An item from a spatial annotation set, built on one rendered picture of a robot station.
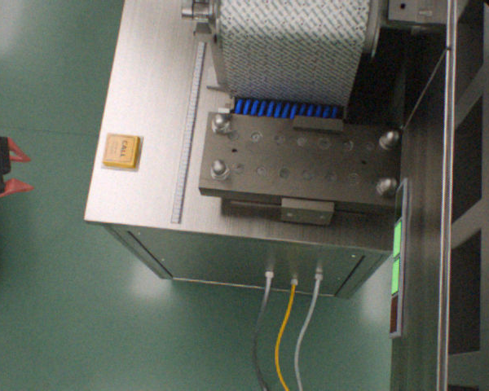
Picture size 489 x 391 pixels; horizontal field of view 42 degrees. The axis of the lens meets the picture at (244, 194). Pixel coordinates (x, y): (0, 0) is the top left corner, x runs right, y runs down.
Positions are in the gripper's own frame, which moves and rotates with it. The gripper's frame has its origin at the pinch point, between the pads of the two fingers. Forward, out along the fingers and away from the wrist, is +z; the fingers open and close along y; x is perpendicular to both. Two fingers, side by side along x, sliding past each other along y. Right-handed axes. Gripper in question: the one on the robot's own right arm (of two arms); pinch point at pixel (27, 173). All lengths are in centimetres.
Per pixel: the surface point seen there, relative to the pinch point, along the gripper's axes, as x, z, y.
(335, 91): -55, 26, 2
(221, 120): -35.1, 17.0, 1.7
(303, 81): -52, 21, 4
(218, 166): -33.3, 15.8, -7.3
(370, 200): -55, 33, -19
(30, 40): 76, 77, 98
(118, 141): -8.2, 18.7, 8.2
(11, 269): 90, 69, 8
